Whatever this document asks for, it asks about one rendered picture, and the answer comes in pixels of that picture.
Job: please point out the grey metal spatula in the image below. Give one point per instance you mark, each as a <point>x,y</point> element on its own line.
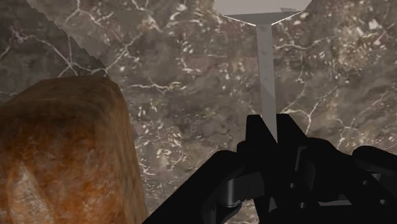
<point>266,68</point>

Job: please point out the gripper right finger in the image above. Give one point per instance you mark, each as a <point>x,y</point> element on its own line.
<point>335,180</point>

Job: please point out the brown crusty bread loaf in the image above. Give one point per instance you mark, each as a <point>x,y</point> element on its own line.
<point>65,149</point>

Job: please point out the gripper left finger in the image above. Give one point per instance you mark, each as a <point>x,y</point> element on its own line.
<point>217,186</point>

